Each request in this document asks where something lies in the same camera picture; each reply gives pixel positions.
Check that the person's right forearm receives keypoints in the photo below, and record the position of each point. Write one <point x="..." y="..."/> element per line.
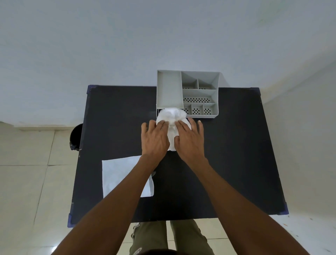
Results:
<point x="236" y="207"/>

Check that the person's left hand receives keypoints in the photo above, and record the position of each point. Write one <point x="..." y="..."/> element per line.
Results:
<point x="154" y="143"/>

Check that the person's left forearm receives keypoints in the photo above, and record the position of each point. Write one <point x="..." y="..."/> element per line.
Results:
<point x="112" y="210"/>

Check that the person's left little finger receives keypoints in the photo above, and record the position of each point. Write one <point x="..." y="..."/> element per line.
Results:
<point x="144" y="128"/>

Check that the white cloth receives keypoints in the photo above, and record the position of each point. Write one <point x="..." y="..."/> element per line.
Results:
<point x="171" y="115"/>

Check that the person's right hand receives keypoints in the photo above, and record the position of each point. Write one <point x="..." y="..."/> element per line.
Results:
<point x="190" y="145"/>

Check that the blue table corner guard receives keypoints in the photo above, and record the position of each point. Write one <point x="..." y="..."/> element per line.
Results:
<point x="256" y="90"/>
<point x="284" y="210"/>
<point x="70" y="218"/>
<point x="90" y="88"/>

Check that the flat white paper napkin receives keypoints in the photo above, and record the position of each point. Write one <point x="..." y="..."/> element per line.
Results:
<point x="115" y="174"/>

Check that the person's right little finger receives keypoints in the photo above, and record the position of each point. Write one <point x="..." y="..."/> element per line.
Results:
<point x="201" y="128"/>

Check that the person's right thumb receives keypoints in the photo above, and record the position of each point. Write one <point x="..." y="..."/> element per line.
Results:
<point x="176" y="143"/>

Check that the black round bin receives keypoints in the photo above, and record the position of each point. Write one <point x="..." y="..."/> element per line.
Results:
<point x="76" y="136"/>

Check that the person's left middle finger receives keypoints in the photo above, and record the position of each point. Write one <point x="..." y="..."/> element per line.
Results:
<point x="161" y="126"/>

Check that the olive green trousers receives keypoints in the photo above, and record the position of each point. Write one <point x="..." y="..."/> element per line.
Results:
<point x="154" y="239"/>

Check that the grey plastic compartment organizer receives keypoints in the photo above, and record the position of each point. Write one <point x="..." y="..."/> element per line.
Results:
<point x="169" y="89"/>

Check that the person's right middle finger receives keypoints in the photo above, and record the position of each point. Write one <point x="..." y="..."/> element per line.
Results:
<point x="181" y="126"/>

